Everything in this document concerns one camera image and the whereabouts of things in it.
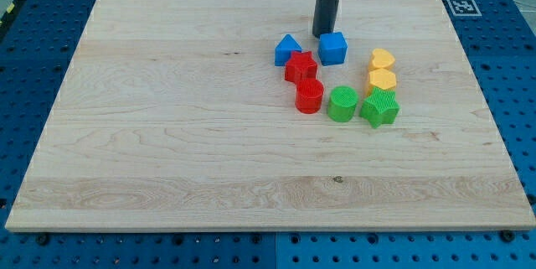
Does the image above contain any blue cube block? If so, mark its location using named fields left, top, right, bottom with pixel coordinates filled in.
left=318, top=32, right=348, bottom=66

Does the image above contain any yellow heart block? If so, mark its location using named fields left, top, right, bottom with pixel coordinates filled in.
left=368, top=48, right=396, bottom=71

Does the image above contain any red cylinder block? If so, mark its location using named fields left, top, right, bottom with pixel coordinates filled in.
left=295, top=78, right=324, bottom=114

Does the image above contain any red star block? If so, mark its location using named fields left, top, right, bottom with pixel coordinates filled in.
left=284, top=51, right=317, bottom=85

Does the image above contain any blue triangle block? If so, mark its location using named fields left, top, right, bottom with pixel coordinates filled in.
left=274, top=34, right=302, bottom=66

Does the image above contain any green cylinder block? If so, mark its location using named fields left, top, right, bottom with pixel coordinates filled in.
left=327, top=85, right=358, bottom=122

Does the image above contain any light wooden board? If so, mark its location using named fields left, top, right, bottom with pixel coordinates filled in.
left=6, top=0, right=535, bottom=233

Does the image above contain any green star block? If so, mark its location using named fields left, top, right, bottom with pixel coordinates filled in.
left=359, top=87, right=399, bottom=128

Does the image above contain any yellow hexagon block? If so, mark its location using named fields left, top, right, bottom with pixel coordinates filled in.
left=366, top=69, right=397, bottom=96

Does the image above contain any white fiducial marker tag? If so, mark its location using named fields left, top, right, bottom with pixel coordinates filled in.
left=446, top=0, right=482, bottom=17

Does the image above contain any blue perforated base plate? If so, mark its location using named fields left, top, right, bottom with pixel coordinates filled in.
left=1, top=0, right=535, bottom=268

